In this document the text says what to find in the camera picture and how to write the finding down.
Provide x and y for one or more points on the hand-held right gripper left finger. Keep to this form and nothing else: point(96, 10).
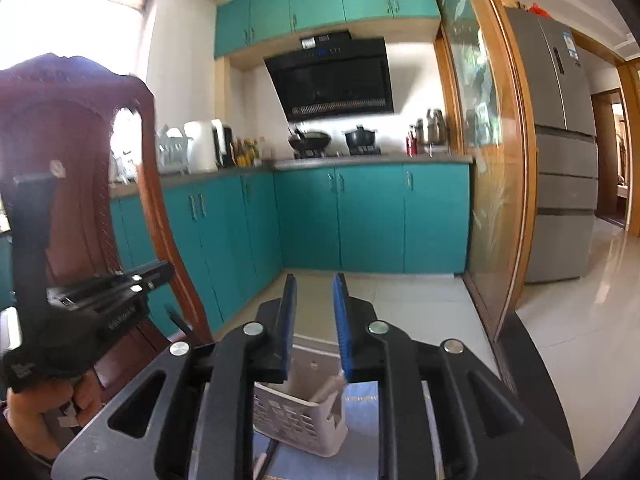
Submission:
point(289, 325)

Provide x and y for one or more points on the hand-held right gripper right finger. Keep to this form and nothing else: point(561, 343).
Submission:
point(344, 330)

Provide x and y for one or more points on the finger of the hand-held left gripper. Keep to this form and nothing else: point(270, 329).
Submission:
point(125, 282)

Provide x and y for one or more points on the white plastic utensil basket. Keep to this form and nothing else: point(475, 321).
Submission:
point(300, 422)

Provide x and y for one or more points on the person's left hand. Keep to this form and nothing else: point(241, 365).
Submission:
point(30, 412)

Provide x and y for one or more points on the black chopstick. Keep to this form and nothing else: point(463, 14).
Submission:
point(181, 325)
point(270, 457)

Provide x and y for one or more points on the teal base cabinets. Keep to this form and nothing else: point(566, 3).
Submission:
point(375, 220)

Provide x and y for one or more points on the white dish rack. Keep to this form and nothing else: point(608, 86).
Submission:
point(172, 152)

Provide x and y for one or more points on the white kitchen appliance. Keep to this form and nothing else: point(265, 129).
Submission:
point(200, 147)

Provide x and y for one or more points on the red-brown wooden chair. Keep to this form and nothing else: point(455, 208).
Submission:
point(75, 125)

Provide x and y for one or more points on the black kitchen appliance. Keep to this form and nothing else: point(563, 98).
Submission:
point(227, 147)

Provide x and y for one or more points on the row of condiment bottles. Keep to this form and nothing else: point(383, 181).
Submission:
point(250, 154)

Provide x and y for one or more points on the black gas stove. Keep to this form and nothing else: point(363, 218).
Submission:
point(340, 152)

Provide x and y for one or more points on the black wok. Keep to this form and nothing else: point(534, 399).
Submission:
point(311, 140)

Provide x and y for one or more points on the black cooking pot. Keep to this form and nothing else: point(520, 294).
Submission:
point(361, 137)

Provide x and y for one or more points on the red bottles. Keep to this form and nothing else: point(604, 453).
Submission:
point(412, 144)

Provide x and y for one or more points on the wooden framed glass sliding door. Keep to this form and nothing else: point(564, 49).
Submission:
point(482, 160)

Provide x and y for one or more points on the black range hood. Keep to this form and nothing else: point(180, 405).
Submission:
point(335, 85)

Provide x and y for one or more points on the kitchen window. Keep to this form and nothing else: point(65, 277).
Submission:
point(100, 25)

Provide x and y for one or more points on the silver refrigerator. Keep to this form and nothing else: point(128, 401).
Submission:
point(565, 185)

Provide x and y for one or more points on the wooden door frame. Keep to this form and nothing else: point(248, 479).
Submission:
point(631, 160)

